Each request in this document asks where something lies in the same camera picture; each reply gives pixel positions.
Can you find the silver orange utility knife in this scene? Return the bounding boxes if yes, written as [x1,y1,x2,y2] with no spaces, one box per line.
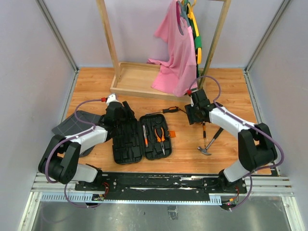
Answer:
[142,125,148,147]

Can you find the black plastic tool case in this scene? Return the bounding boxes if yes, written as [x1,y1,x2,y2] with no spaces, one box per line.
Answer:
[113,114,172,165]

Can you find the claw hammer black grip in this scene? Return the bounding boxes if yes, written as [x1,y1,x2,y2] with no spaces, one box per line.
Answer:
[197,128,224,155]

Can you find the orange black pliers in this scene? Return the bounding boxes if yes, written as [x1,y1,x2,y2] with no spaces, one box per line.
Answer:
[154,127,166,155]

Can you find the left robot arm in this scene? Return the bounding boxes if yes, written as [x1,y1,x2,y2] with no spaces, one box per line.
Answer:
[38,93,134,191]

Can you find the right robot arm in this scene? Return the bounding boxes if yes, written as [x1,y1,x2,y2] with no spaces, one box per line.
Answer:
[185,89,278,193]

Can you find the wooden clothes rack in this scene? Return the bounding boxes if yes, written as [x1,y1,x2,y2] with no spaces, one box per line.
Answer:
[96,0,231,101]

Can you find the pink t-shirt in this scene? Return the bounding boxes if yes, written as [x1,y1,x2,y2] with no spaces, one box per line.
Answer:
[147,0,197,97]

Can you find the dark grey folded cloth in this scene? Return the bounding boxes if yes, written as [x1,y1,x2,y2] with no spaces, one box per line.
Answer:
[51,110,102,158]

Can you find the green yellow hangers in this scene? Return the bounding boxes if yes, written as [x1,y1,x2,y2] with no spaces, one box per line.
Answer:
[181,0,202,77]

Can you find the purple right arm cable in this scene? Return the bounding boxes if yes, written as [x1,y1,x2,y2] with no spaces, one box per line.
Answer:
[189,76,285,212]

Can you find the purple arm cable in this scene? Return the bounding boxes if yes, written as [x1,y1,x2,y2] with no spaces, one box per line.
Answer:
[189,76,285,212]
[45,98,108,209]

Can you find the black orange screwdriver handle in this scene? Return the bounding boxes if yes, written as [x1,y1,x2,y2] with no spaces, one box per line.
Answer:
[145,106,180,116]

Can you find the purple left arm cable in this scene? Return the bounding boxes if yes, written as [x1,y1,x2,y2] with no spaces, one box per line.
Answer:
[45,98,108,209]

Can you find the right aluminium frame post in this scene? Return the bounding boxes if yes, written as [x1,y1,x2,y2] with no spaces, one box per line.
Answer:
[244,0,293,73]

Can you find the aluminium frame post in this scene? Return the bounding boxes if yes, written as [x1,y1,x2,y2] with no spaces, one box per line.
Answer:
[244,0,293,73]
[35,0,79,73]

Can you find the grey cable duct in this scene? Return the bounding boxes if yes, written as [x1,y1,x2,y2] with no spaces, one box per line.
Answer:
[39,193,222,205]

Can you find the left aluminium frame post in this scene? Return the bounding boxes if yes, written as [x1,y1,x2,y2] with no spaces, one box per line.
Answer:
[35,0,79,73]

